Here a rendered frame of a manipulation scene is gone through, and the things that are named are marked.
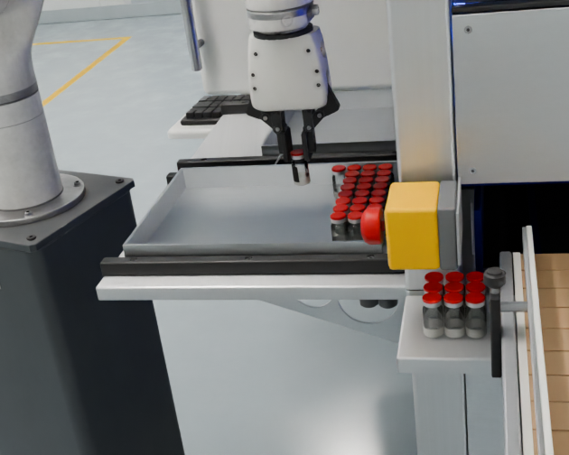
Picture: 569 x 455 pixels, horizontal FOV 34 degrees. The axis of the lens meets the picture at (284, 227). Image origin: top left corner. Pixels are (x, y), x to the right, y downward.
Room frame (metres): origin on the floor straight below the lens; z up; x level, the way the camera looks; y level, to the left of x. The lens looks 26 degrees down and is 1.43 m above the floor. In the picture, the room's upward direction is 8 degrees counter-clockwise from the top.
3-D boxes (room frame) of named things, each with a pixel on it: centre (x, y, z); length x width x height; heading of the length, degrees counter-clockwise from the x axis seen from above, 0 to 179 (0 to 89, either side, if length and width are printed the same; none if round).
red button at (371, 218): (0.88, -0.10, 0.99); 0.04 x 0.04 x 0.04; 76
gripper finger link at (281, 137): (1.15, -0.01, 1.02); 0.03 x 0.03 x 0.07; 75
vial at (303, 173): (1.14, -0.03, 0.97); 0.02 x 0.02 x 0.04
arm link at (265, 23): (1.14, -0.03, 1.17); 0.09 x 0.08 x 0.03; 75
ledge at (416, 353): (0.85, -0.18, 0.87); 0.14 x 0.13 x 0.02; 76
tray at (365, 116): (1.47, -0.18, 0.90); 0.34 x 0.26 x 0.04; 76
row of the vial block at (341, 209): (1.14, -0.09, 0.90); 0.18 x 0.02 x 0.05; 165
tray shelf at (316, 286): (1.33, -0.07, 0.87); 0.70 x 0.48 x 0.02; 166
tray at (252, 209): (1.17, 0.02, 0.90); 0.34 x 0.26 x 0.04; 75
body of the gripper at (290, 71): (1.14, -0.03, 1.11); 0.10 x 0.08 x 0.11; 75
